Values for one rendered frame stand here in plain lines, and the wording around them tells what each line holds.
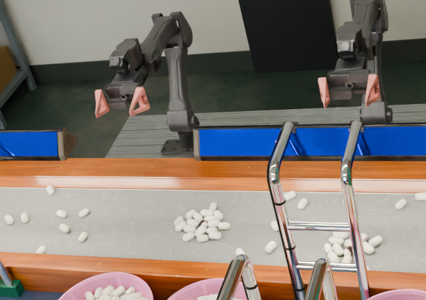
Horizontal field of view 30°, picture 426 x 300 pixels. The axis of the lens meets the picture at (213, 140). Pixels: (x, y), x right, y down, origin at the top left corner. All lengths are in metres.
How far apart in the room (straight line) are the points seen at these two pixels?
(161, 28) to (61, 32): 2.23
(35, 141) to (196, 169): 0.51
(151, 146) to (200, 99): 1.51
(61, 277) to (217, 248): 0.43
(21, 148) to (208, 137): 0.51
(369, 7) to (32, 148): 0.96
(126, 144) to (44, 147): 0.70
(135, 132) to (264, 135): 1.02
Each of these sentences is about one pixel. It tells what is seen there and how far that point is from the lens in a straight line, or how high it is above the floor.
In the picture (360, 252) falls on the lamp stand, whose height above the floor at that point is 0.90.
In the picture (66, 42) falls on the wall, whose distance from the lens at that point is 4.57.
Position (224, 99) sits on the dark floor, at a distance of 4.07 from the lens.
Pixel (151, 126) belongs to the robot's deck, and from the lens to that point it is 2.74.
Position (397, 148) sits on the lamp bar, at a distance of 1.72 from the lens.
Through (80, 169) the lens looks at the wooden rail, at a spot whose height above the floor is 0.76.
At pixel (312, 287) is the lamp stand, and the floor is 1.12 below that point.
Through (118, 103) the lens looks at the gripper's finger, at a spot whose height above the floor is 1.06.
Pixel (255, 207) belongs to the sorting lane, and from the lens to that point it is 2.15.
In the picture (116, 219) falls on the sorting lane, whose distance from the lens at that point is 2.26.
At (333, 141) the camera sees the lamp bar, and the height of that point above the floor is 1.08.
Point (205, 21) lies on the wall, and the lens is 4.18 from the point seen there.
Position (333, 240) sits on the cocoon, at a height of 0.76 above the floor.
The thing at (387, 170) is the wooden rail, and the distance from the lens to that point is 2.15.
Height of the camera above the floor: 2.10
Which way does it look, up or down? 34 degrees down
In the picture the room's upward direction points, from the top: 16 degrees counter-clockwise
